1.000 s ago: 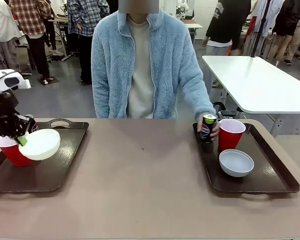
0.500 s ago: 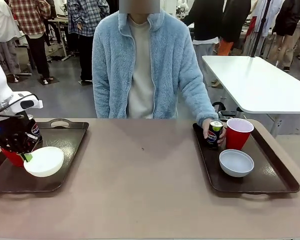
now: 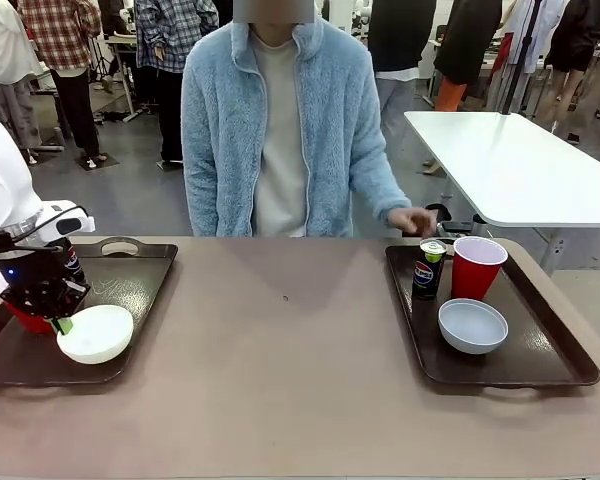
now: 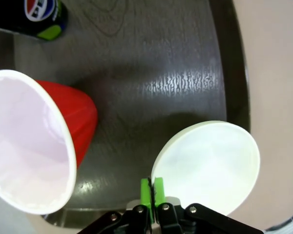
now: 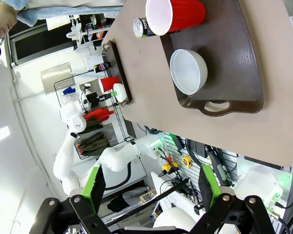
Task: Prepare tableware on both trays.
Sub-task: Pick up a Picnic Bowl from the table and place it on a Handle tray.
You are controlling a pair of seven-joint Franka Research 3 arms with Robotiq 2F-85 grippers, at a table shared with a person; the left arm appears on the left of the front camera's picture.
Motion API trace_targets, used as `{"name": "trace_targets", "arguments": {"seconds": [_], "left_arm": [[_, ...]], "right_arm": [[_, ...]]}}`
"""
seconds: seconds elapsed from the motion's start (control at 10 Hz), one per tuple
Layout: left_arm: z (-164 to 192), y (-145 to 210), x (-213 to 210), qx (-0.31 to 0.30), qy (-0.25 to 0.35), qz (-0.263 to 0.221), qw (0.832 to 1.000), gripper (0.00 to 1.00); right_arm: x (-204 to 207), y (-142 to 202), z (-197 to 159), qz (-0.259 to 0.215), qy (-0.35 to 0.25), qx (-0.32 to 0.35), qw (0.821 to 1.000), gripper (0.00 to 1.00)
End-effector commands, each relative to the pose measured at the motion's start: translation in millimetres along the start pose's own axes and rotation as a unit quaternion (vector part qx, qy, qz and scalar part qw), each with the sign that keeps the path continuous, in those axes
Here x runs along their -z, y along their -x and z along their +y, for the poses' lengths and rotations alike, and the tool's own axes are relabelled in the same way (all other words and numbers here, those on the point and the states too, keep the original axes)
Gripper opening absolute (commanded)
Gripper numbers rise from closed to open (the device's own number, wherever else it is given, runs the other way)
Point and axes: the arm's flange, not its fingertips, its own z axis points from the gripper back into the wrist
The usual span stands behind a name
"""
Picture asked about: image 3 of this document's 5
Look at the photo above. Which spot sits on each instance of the person's left forearm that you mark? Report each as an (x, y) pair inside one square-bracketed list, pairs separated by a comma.
[(385, 195)]

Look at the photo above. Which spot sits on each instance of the bystander in white coat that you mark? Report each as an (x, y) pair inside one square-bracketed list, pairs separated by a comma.
[(547, 20)]

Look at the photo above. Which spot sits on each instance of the black Pepsi can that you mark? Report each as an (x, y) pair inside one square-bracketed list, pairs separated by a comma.
[(427, 275), (75, 262)]

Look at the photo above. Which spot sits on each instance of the brown plastic tray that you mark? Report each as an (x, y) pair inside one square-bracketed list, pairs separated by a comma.
[(530, 350), (130, 280)]

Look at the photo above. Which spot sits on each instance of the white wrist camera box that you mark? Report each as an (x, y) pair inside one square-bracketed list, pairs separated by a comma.
[(67, 220)]

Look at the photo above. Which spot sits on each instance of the bystander with khaki trousers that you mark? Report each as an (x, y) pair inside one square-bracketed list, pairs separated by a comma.
[(580, 30)]

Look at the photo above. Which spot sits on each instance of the person in blue fleece jacket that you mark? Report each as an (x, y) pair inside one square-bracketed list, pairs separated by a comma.
[(220, 125)]

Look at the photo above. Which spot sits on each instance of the grey metal table foot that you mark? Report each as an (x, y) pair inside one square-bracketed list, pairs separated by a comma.
[(457, 228)]

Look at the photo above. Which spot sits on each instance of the person's left hand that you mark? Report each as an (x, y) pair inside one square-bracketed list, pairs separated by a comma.
[(412, 220)]

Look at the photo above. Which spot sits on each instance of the bystander in red plaid shirt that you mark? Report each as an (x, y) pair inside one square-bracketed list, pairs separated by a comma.
[(60, 30)]

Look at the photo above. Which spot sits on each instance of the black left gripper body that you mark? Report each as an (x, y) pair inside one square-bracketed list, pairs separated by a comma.
[(32, 267)]

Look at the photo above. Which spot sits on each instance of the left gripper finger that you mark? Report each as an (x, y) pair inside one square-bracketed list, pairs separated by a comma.
[(27, 302), (70, 300)]

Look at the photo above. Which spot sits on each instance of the bystander in blue plaid shirt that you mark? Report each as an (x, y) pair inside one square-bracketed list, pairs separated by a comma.
[(170, 30)]

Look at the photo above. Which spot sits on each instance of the white bowl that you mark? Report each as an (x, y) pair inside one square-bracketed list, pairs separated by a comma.
[(100, 335), (472, 330)]

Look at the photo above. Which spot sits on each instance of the bystander in white shirt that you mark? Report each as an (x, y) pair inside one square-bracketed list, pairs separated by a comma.
[(0, 45)]

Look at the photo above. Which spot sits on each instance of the bystander with orange trousers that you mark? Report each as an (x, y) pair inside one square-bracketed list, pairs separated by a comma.
[(465, 40)]

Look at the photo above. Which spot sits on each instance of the black stand pole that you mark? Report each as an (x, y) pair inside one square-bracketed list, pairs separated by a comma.
[(522, 55)]

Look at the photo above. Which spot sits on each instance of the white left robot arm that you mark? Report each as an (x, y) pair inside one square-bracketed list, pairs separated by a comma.
[(0, 190)]

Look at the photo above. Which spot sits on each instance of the bystander in black top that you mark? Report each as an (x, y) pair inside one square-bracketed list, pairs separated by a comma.
[(400, 35)]

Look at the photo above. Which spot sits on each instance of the black caster wheel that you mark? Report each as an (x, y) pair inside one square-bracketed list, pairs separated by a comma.
[(437, 211)]

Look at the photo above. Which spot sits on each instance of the red plastic cup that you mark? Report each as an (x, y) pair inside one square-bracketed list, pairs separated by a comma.
[(472, 280), (30, 324)]

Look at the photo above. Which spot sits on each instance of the person's right forearm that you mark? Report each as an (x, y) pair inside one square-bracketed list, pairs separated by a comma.
[(200, 210)]

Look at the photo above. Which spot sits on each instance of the white table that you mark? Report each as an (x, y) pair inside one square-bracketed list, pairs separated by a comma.
[(505, 165)]

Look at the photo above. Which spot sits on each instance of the white background desk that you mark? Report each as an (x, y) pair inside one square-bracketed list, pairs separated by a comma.
[(122, 42)]

